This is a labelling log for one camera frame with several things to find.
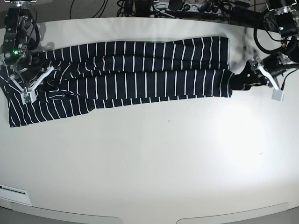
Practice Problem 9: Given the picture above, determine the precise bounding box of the black cable bundle background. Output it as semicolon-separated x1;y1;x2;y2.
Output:
116;0;135;17

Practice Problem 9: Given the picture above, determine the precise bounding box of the white power strip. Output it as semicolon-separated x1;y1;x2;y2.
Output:
182;1;220;14

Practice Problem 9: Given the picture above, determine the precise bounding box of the navy white striped T-shirt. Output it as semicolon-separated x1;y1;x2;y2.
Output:
0;36;233;127

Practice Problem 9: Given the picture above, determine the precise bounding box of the white label sticker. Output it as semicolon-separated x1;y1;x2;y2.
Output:
0;185;32;206

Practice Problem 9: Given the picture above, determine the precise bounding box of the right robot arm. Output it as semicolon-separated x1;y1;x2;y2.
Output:
0;0;45;88

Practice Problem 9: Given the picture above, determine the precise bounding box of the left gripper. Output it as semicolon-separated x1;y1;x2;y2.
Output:
230;53;290;91

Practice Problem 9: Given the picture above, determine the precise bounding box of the black equipment stand background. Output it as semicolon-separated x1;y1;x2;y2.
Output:
134;0;154;18

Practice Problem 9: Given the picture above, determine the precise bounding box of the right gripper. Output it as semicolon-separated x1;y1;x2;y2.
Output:
10;58;47;88

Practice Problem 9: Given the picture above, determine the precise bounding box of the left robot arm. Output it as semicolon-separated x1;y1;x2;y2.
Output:
230;0;299;92

